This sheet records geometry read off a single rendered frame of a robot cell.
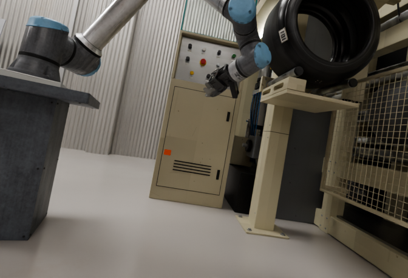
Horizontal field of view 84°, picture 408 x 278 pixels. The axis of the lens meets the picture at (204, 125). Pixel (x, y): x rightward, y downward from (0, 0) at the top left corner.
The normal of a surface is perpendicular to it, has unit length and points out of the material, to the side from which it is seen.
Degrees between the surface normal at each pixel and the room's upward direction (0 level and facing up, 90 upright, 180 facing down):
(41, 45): 88
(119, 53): 90
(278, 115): 90
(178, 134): 90
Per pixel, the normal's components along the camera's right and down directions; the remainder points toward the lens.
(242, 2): -0.20, -0.08
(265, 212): 0.10, -0.03
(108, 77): 0.35, 0.03
